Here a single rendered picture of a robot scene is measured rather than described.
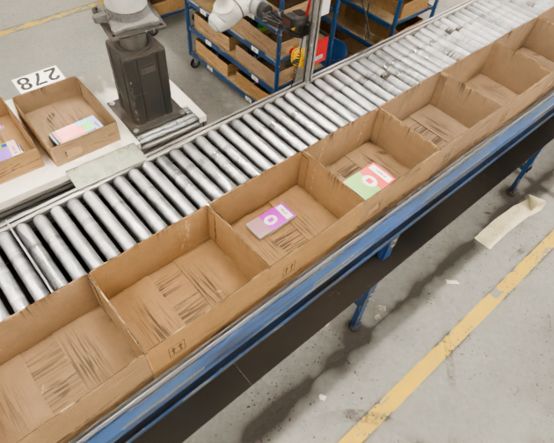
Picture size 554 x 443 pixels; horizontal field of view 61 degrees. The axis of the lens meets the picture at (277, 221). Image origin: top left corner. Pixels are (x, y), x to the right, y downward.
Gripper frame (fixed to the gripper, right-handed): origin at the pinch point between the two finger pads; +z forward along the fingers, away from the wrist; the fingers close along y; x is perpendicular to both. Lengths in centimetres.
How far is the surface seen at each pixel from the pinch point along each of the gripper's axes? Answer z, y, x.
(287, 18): 10.3, -12.4, -13.0
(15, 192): 3, -140, 20
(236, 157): 38, -62, 20
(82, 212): 26, -125, 20
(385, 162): 86, -27, 6
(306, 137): 46, -29, 21
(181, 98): -8, -58, 20
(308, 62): 16.4, -2.0, 9.4
